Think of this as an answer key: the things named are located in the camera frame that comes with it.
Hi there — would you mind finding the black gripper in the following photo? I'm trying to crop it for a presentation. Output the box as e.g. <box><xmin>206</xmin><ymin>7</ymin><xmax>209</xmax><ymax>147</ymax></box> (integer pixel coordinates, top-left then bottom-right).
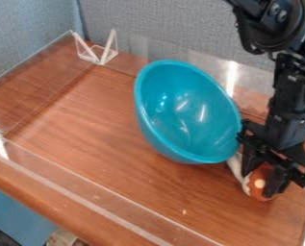
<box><xmin>237</xmin><ymin>106</ymin><xmax>305</xmax><ymax>199</ymax></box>

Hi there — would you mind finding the white and brown toy mushroom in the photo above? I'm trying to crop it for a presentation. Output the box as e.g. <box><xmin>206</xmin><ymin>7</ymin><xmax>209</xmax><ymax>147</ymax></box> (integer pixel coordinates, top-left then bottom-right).
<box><xmin>226</xmin><ymin>152</ymin><xmax>277</xmax><ymax>202</ymax></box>

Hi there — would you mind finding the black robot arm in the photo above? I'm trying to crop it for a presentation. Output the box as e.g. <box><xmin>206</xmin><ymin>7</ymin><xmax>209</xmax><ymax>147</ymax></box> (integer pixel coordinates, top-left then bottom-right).
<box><xmin>225</xmin><ymin>0</ymin><xmax>305</xmax><ymax>199</ymax></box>

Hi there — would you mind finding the blue plastic bowl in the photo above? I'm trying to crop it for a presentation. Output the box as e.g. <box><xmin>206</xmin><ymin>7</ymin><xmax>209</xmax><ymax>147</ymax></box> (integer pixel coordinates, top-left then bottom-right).
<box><xmin>134</xmin><ymin>60</ymin><xmax>241</xmax><ymax>164</ymax></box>

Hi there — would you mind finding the clear acrylic front barrier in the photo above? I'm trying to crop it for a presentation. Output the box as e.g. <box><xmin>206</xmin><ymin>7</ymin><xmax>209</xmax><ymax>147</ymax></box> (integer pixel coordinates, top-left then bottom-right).
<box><xmin>0</xmin><ymin>134</ymin><xmax>222</xmax><ymax>246</ymax></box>

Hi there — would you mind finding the clear acrylic barrier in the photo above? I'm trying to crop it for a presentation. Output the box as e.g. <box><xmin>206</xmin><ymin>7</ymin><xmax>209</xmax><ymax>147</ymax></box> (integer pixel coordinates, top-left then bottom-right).
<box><xmin>0</xmin><ymin>134</ymin><xmax>222</xmax><ymax>246</ymax></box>
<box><xmin>68</xmin><ymin>30</ymin><xmax>288</xmax><ymax>107</ymax></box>

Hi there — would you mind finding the clear acrylic back barrier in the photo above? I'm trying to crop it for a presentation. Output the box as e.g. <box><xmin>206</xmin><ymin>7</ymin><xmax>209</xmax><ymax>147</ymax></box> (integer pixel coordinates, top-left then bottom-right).
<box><xmin>68</xmin><ymin>30</ymin><xmax>288</xmax><ymax>107</ymax></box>

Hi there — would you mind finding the clear acrylic corner bracket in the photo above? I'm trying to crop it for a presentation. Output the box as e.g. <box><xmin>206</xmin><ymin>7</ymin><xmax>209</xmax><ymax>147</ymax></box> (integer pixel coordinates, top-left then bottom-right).
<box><xmin>71</xmin><ymin>29</ymin><xmax>119</xmax><ymax>65</ymax></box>

